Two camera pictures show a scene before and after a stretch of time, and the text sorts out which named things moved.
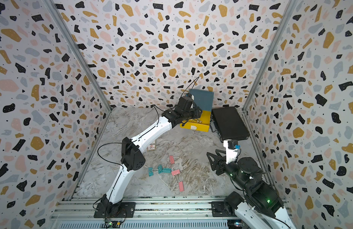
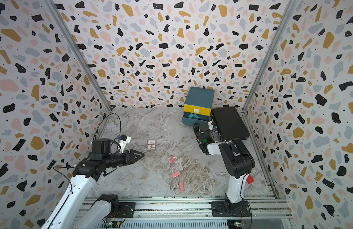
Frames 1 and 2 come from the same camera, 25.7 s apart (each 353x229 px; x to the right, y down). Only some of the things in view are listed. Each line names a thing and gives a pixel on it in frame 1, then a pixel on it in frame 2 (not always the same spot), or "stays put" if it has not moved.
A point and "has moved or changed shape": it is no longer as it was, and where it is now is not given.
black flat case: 230,125 stays put
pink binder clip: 181,185 stays put
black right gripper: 220,163 to 196,128
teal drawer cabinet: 203,98 stays put
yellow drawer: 202,123 has moved or changed shape
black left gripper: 197,113 to 130,161
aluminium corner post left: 52,9 stays put
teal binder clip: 151,171 has moved or changed shape
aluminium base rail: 151,213 stays put
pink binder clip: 171,159 stays put
